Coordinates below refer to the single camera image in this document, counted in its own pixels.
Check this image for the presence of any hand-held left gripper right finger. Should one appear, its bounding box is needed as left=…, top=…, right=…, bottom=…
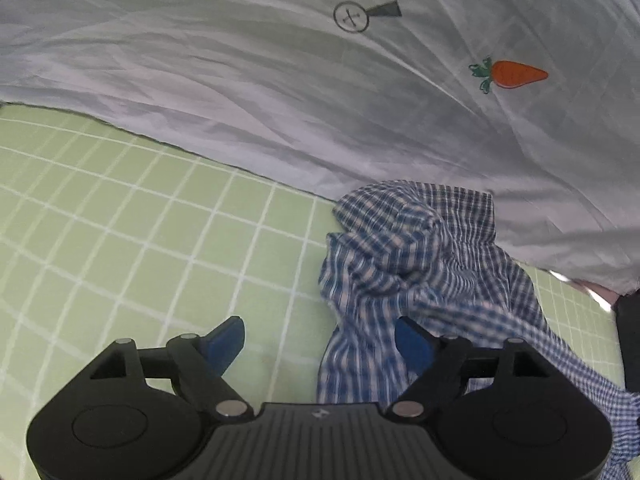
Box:
left=390, top=317, right=557, bottom=419

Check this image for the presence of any black folded cloth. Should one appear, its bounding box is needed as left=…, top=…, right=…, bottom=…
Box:
left=614, top=291, right=640, bottom=393

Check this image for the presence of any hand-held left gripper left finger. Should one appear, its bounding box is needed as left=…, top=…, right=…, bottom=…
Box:
left=87, top=316, right=254, bottom=419

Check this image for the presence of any brownish pink cloth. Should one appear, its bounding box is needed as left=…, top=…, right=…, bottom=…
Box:
left=570, top=279, right=618, bottom=313

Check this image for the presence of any blue plaid garment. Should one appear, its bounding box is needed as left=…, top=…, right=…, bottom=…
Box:
left=316, top=180, right=640, bottom=480

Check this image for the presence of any green grid bed sheet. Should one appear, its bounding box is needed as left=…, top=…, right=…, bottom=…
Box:
left=0, top=102, right=627, bottom=413

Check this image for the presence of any grey carrot print quilt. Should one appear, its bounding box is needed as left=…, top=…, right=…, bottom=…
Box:
left=0, top=0, right=640, bottom=297

